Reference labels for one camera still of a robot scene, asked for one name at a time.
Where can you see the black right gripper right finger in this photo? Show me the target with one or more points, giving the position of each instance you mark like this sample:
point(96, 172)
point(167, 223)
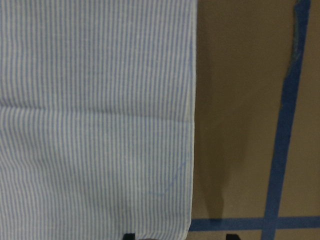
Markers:
point(231, 236)

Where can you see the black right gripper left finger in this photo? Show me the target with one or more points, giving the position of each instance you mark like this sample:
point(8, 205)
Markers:
point(129, 236)

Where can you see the light blue striped shirt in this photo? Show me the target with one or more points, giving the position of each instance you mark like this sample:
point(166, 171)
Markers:
point(97, 118)

